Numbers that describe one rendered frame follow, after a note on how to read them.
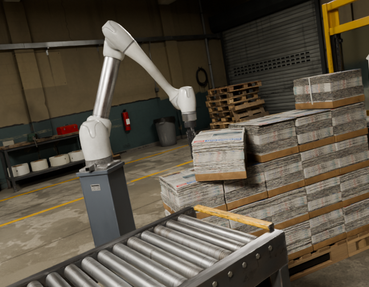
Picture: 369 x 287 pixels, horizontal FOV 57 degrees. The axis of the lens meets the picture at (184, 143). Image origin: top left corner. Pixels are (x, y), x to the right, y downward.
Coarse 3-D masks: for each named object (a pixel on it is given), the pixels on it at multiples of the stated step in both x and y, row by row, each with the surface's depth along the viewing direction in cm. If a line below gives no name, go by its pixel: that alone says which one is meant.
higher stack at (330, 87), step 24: (336, 72) 243; (360, 72) 232; (312, 96) 241; (336, 96) 225; (336, 120) 226; (360, 120) 235; (336, 144) 229; (360, 144) 237; (360, 192) 240; (360, 216) 242; (360, 240) 243
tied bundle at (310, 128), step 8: (320, 112) 222; (328, 112) 224; (296, 120) 216; (304, 120) 218; (312, 120) 220; (320, 120) 223; (328, 120) 225; (296, 128) 218; (304, 128) 218; (312, 128) 221; (320, 128) 223; (328, 128) 225; (304, 136) 218; (312, 136) 220; (320, 136) 223; (328, 136) 226
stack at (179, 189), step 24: (192, 168) 229; (264, 168) 210; (288, 168) 217; (312, 168) 223; (336, 168) 230; (168, 192) 211; (192, 192) 194; (216, 192) 199; (240, 192) 205; (288, 192) 217; (312, 192) 225; (336, 192) 232; (216, 216) 200; (264, 216) 212; (288, 216) 219; (336, 216) 233; (288, 240) 220; (312, 240) 228; (288, 264) 222
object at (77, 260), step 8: (184, 208) 161; (192, 208) 159; (168, 216) 155; (176, 216) 153; (192, 216) 159; (152, 224) 148; (160, 224) 148; (136, 232) 142; (152, 232) 145; (112, 240) 139; (120, 240) 137; (96, 248) 133; (104, 248) 132; (112, 248) 134; (80, 256) 129; (88, 256) 128; (96, 256) 130; (56, 264) 126; (64, 264) 124; (80, 264) 126; (40, 272) 121; (48, 272) 120; (56, 272) 121; (24, 280) 117; (32, 280) 116; (40, 280) 118; (96, 280) 130
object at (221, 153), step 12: (240, 132) 196; (192, 144) 187; (204, 144) 185; (216, 144) 184; (228, 144) 183; (240, 144) 182; (204, 156) 189; (216, 156) 187; (228, 156) 186; (240, 156) 184; (204, 168) 190; (216, 168) 189; (228, 168) 187; (240, 168) 186
